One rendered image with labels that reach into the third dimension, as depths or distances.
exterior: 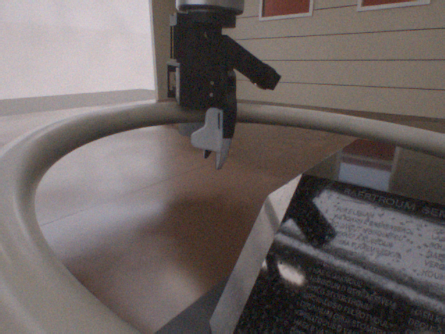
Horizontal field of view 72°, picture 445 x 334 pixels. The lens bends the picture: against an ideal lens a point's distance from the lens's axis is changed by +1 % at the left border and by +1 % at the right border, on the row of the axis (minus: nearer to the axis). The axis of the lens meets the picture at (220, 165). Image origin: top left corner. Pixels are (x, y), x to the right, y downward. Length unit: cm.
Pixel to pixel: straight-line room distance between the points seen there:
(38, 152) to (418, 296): 45
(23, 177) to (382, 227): 45
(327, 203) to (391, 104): 638
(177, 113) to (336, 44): 681
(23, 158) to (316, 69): 718
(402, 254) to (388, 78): 642
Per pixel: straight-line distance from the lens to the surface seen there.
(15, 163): 20
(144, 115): 38
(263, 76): 47
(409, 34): 682
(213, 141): 43
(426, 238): 51
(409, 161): 71
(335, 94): 716
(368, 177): 58
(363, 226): 51
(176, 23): 42
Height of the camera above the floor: 99
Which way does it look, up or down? 19 degrees down
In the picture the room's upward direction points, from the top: straight up
